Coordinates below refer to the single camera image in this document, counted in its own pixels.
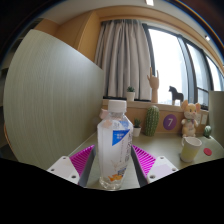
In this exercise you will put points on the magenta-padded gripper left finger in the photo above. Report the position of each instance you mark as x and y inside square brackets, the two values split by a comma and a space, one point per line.
[63, 166]

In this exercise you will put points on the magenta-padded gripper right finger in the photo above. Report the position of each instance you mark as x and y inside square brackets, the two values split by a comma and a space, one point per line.
[160, 168]

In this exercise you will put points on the clear water bottle white cap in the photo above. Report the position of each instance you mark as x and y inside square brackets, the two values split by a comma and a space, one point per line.
[113, 156]

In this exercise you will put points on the pale yellow paper cup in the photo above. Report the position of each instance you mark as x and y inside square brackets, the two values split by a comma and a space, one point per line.
[190, 150]

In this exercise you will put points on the small plant in white pot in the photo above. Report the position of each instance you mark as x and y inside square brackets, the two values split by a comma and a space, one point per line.
[137, 130]
[130, 96]

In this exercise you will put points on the round purple number sign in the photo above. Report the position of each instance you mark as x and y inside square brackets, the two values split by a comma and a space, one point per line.
[169, 122]

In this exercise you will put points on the tall green cactus figure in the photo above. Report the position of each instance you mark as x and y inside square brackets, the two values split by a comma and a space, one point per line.
[152, 120]

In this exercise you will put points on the flat round red coaster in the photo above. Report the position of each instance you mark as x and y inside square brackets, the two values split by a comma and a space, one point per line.
[207, 151]

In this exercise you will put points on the yellow plush mouse toy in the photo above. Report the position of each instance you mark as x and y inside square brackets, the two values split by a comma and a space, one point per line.
[190, 120]

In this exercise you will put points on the small round green cactus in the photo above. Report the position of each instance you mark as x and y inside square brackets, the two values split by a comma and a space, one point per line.
[207, 131]

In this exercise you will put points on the grey-green desk partition panel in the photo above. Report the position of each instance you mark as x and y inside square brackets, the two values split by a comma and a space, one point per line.
[53, 100]
[217, 116]

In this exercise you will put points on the black horse figurine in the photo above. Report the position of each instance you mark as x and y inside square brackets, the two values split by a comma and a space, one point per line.
[176, 96]

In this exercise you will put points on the wooden hand model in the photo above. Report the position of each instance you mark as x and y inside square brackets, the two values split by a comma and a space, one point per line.
[154, 86]

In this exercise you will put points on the dark-framed window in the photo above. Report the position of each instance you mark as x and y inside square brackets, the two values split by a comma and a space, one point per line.
[166, 66]

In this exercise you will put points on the grey window curtain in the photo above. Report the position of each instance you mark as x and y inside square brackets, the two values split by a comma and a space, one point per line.
[123, 56]

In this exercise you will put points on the ceiling lights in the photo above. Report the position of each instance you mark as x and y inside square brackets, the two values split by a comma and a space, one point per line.
[149, 2]

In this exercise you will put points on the white wall socket plate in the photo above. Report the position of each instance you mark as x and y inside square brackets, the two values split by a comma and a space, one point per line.
[204, 118]

